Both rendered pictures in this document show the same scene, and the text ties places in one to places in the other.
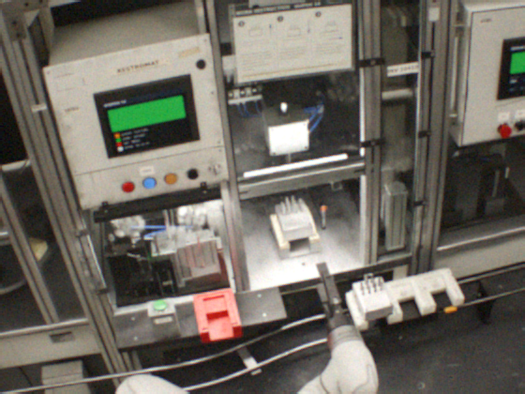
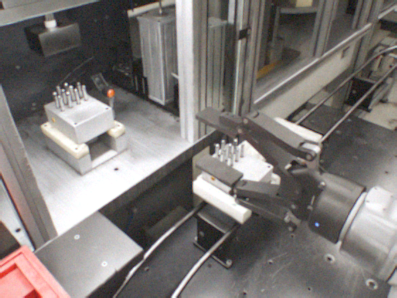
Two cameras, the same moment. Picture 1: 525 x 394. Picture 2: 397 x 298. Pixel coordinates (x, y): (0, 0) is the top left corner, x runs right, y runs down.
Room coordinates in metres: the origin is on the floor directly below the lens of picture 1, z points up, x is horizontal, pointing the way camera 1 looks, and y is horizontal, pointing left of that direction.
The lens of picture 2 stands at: (1.11, 0.13, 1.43)
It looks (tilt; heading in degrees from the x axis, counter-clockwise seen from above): 38 degrees down; 319
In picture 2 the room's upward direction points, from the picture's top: straight up
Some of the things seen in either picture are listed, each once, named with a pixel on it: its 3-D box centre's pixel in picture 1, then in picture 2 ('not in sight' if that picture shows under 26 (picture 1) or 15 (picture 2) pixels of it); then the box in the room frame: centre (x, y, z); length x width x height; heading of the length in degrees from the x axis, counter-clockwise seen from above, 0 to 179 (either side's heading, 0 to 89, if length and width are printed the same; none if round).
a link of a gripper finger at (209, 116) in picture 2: (323, 272); (221, 121); (1.38, -0.14, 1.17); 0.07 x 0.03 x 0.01; 8
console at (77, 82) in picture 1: (137, 103); not in sight; (1.66, 0.31, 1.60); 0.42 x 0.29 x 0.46; 97
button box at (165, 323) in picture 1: (163, 316); not in sight; (1.45, 0.34, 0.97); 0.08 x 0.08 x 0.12; 7
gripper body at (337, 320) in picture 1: (337, 321); (316, 197); (1.23, -0.16, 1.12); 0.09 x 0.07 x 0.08; 8
